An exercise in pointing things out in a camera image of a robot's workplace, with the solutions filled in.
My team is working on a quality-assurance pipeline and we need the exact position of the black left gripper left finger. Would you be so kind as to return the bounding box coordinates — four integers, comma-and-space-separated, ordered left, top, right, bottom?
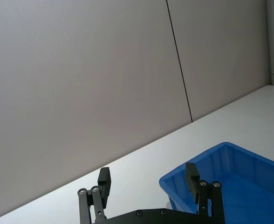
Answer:
77, 167, 112, 224

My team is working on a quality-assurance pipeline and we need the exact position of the blue plastic bin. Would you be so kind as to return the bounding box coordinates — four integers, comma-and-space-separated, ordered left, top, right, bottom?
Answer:
159, 141, 274, 224

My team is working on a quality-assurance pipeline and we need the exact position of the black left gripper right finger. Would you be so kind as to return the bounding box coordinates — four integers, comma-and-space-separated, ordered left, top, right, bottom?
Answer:
185, 162, 226, 224

